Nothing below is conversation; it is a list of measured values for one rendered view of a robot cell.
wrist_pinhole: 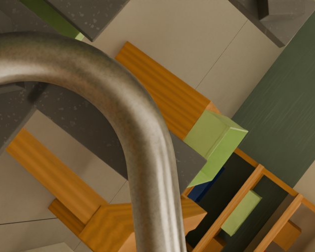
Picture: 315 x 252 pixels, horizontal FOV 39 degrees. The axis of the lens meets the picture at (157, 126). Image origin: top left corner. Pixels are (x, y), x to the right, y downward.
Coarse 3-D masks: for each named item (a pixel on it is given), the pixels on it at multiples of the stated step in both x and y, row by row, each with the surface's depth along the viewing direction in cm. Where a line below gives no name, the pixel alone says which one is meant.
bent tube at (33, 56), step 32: (32, 32) 26; (0, 64) 25; (32, 64) 25; (64, 64) 25; (96, 64) 25; (96, 96) 26; (128, 96) 25; (128, 128) 25; (160, 128) 26; (128, 160) 26; (160, 160) 25; (160, 192) 25; (160, 224) 25
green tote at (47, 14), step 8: (24, 0) 46; (32, 0) 46; (40, 0) 46; (32, 8) 46; (40, 8) 46; (48, 8) 45; (40, 16) 45; (48, 16) 45; (56, 16) 45; (56, 24) 45; (64, 24) 45; (64, 32) 44; (72, 32) 44; (80, 32) 44; (80, 40) 45
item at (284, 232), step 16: (256, 176) 550; (272, 176) 547; (192, 192) 578; (240, 192) 552; (288, 192) 540; (240, 208) 558; (288, 208) 533; (224, 224) 561; (240, 224) 594; (288, 224) 541; (208, 240) 559; (288, 240) 539
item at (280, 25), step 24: (48, 0) 32; (72, 0) 33; (96, 0) 33; (120, 0) 33; (240, 0) 35; (264, 0) 33; (288, 0) 33; (312, 0) 36; (72, 24) 33; (96, 24) 33; (264, 24) 35; (288, 24) 35
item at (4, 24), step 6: (0, 12) 28; (0, 18) 28; (6, 18) 29; (0, 24) 28; (6, 24) 29; (0, 30) 27; (6, 30) 29; (12, 30) 30; (6, 84) 28; (12, 84) 28; (18, 84) 29; (0, 90) 29; (6, 90) 29; (12, 90) 30
